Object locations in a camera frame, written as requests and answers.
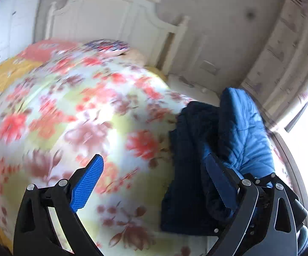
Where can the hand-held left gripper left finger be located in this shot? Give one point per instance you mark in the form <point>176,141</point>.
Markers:
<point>86,182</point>

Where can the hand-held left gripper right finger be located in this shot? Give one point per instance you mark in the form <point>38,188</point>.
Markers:
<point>223,184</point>

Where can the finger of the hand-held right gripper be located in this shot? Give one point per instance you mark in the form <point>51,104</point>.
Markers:
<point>263,178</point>

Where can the blue puffer jacket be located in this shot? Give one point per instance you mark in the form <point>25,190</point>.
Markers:
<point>239,122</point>

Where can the window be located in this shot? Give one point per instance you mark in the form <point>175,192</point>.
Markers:
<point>307,144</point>

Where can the floral printed blanket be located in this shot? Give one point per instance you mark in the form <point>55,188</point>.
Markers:
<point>71,112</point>

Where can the white nightstand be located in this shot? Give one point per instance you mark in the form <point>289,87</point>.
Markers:
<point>191,88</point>

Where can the yellow floral pillow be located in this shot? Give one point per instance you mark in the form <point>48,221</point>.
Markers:
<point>158,73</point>

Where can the striped boat print curtain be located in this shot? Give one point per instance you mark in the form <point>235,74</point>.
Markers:
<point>281,45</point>

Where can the peach checked pillow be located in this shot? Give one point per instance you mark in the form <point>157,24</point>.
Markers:
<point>136,56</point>

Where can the embroidered floral pillow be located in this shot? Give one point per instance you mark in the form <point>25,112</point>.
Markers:
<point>107,46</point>

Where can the white wooden headboard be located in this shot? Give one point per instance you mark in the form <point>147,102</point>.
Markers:
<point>111,13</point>

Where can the white wardrobe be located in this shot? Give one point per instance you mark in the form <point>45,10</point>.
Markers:
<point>7,26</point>

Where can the wall socket panel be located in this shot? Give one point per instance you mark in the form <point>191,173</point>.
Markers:
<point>209,67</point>

